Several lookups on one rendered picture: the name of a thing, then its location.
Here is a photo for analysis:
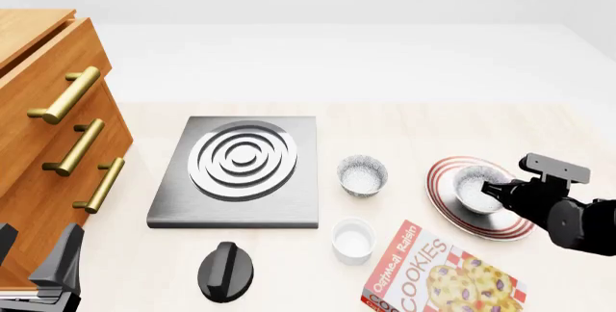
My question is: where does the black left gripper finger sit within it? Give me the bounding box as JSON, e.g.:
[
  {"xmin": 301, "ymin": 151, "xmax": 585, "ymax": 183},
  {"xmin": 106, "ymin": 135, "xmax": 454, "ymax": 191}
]
[
  {"xmin": 0, "ymin": 222, "xmax": 19, "ymax": 267},
  {"xmin": 27, "ymin": 222, "xmax": 86, "ymax": 296}
]

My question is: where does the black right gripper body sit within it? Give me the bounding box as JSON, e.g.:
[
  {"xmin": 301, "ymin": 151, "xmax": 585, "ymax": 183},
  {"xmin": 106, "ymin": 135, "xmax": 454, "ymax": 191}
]
[{"xmin": 500, "ymin": 180, "xmax": 530, "ymax": 216}]

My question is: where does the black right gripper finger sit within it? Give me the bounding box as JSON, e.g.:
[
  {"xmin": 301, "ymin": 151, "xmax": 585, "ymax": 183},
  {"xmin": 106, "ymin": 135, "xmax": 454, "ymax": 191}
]
[{"xmin": 480, "ymin": 180, "xmax": 505, "ymax": 200}]

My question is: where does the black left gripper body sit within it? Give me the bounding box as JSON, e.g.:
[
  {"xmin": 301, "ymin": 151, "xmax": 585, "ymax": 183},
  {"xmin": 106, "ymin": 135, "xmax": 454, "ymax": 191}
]
[{"xmin": 0, "ymin": 282, "xmax": 82, "ymax": 312}]

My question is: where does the patterned black-white bowl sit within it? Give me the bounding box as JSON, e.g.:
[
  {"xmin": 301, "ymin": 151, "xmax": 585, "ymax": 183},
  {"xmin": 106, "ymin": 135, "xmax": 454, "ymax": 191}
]
[
  {"xmin": 451, "ymin": 165, "xmax": 519, "ymax": 217},
  {"xmin": 336, "ymin": 154, "xmax": 389, "ymax": 199}
]

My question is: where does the plate with red rings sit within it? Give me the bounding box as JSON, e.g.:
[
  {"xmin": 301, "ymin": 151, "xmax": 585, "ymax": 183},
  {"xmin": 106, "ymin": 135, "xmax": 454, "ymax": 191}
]
[{"xmin": 424, "ymin": 155, "xmax": 537, "ymax": 243}]

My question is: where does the small flat plate on stalk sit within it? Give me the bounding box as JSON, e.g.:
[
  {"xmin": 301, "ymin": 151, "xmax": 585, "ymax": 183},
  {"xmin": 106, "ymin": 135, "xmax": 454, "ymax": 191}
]
[{"xmin": 518, "ymin": 152, "xmax": 592, "ymax": 185}]

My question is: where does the flat stove plate with rings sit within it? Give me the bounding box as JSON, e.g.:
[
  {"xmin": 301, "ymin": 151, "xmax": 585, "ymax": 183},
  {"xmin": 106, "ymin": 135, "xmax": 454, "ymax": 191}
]
[{"xmin": 146, "ymin": 116, "xmax": 321, "ymax": 230}]

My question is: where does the small wooden drawer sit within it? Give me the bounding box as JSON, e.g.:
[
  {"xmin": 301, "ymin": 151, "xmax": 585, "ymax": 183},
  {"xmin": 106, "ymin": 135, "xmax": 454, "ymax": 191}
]
[{"xmin": 0, "ymin": 140, "xmax": 135, "ymax": 292}]

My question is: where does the medium wooden drawer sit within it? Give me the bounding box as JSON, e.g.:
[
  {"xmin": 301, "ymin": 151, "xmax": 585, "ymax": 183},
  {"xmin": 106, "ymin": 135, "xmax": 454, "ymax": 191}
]
[{"xmin": 0, "ymin": 77, "xmax": 135, "ymax": 201}]

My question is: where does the oatmeal raisin cookies box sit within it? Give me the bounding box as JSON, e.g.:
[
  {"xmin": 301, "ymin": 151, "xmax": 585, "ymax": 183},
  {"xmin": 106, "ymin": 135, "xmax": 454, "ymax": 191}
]
[{"xmin": 359, "ymin": 220, "xmax": 528, "ymax": 312}]

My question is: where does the small white ramekin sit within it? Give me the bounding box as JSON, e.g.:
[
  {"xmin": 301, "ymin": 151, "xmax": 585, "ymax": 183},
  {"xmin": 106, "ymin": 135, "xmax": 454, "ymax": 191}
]
[{"xmin": 330, "ymin": 217, "xmax": 377, "ymax": 266}]

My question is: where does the large wooden drawer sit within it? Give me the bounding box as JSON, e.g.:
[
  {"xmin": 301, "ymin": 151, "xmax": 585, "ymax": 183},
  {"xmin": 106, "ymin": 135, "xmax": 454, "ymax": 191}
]
[{"xmin": 0, "ymin": 17, "xmax": 114, "ymax": 149}]

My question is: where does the round black stove knob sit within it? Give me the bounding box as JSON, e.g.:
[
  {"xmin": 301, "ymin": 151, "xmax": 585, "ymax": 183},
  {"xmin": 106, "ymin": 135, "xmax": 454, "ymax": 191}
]
[{"xmin": 197, "ymin": 241, "xmax": 255, "ymax": 304}]

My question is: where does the wooden cabinet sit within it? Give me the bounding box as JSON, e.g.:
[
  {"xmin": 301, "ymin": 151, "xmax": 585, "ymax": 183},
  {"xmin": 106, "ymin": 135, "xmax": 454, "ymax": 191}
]
[{"xmin": 0, "ymin": 9, "xmax": 135, "ymax": 294}]

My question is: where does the short brass drawer handle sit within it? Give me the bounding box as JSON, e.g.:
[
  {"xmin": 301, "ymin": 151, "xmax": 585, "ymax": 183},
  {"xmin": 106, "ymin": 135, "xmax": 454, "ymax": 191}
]
[{"xmin": 72, "ymin": 156, "xmax": 126, "ymax": 215}]

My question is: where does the medium brass drawer handle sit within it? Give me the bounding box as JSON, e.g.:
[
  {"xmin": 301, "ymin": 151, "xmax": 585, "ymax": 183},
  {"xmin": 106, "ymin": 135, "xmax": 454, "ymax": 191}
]
[{"xmin": 41, "ymin": 117, "xmax": 106, "ymax": 178}]

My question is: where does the long brass drawer handle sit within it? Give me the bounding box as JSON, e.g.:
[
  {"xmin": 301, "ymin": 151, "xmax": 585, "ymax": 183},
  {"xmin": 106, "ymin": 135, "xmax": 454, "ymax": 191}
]
[{"xmin": 26, "ymin": 65, "xmax": 102, "ymax": 126}]

